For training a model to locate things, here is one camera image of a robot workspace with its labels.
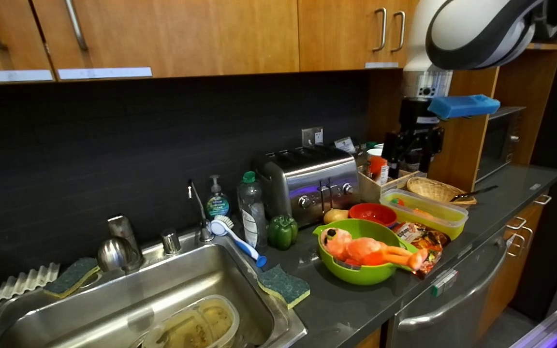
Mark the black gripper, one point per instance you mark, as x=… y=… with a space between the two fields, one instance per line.
x=416 y=118

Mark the orange toy carrot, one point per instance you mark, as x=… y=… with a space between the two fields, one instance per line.
x=426 y=213

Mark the red bowl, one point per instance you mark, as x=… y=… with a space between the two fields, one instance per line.
x=371 y=213

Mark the tan toy potato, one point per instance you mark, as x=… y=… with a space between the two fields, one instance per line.
x=335 y=215

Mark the light green bowl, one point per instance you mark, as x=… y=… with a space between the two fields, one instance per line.
x=356 y=275

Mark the green toy bell pepper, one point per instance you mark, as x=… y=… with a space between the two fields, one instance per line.
x=282 y=232

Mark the white cup with red lid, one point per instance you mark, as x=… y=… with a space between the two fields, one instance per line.
x=377 y=168

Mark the wicker basket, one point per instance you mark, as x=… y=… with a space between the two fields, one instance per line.
x=433 y=190

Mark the tall wooden shelf unit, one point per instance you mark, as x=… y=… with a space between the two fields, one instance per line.
x=464 y=147

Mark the wooden crate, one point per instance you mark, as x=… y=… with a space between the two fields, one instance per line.
x=369 y=190

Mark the white power plug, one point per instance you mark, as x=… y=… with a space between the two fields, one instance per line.
x=344 y=145

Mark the clear container yellow rim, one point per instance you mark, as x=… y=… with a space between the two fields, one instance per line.
x=433 y=223

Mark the black spoon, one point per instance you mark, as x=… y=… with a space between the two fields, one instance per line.
x=482 y=192

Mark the steel microwave oven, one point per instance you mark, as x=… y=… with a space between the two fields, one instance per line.
x=501 y=145

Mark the colourful snack packet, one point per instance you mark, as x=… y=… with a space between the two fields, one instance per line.
x=435 y=242

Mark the short white label strip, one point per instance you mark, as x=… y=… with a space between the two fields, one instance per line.
x=373 y=64

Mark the wooden cabinet door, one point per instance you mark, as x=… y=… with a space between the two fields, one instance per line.
x=17 y=39
x=402 y=54
x=193 y=35
x=342 y=31

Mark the silver toaster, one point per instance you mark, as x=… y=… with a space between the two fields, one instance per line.
x=309 y=184

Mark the stainless steel dishwasher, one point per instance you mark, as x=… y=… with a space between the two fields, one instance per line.
x=445 y=296

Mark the wooden drawer cabinet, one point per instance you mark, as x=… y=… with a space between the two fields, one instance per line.
x=516 y=271

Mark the clear bottle green cap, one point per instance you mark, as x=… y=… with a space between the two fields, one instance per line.
x=251 y=213

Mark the green yellow sponge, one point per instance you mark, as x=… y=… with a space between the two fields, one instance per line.
x=75 y=275
x=284 y=284

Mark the wooden base cabinet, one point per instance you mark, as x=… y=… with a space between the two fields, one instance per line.
x=368 y=341

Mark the soap dispenser bottle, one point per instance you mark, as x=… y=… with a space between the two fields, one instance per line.
x=217 y=203

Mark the white blue dish brush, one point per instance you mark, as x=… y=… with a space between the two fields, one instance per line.
x=217 y=225

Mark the grey robot stand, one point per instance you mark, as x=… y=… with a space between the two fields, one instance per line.
x=555 y=321

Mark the thin chrome tap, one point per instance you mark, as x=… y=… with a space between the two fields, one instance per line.
x=190 y=190

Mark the chrome sink lever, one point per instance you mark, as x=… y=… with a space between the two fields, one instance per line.
x=170 y=242

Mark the clear plastic tub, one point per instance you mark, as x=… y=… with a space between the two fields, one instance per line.
x=201 y=321

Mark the chrome faucet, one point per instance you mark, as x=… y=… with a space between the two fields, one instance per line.
x=120 y=248

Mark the long white label strip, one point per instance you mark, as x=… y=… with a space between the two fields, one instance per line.
x=14 y=74
x=104 y=72

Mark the stainless steel sink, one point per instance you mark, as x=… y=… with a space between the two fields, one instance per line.
x=97 y=310

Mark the white ribbed dish rack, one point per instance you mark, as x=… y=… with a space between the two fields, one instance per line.
x=27 y=281

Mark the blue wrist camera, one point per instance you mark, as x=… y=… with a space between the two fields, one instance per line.
x=464 y=107

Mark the wall power outlet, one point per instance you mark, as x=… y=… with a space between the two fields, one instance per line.
x=311 y=136

